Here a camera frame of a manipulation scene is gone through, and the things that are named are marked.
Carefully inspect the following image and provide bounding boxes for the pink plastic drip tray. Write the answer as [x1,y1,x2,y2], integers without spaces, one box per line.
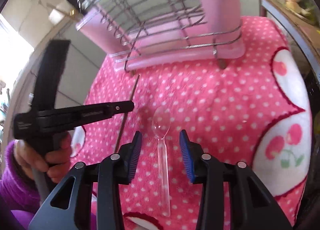
[76,9,245,72]

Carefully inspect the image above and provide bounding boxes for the right pink utensil cup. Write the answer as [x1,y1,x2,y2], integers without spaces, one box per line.
[200,0,241,43]

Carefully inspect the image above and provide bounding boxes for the wire utensil rack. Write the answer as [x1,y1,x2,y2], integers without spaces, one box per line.
[60,0,243,72]

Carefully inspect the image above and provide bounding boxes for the dark thin chopstick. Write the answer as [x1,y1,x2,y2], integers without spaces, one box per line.
[114,75,140,153]

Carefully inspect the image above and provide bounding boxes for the person left hand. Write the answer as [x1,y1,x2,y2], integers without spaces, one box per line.
[14,132,72,183]

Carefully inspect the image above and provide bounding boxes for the metal storage shelf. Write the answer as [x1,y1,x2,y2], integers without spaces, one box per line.
[259,0,319,83]

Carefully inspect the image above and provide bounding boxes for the cardboard sheet on shelf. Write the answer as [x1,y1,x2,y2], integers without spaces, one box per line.
[261,0,319,55]

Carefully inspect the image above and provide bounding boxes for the pink polka dot blanket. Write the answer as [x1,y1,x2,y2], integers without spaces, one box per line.
[72,16,312,229]

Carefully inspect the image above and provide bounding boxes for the clear plastic spoon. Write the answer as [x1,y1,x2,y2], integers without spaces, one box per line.
[151,106,171,217]

